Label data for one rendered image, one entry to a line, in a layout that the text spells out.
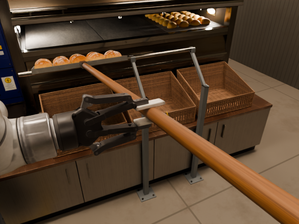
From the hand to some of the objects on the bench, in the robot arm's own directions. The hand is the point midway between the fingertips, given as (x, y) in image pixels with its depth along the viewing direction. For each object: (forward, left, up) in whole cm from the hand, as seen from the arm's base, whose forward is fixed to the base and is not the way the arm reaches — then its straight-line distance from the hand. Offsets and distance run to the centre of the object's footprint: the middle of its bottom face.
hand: (149, 111), depth 56 cm
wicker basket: (+66, +119, -89) cm, 163 cm away
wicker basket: (+6, +123, -89) cm, 152 cm away
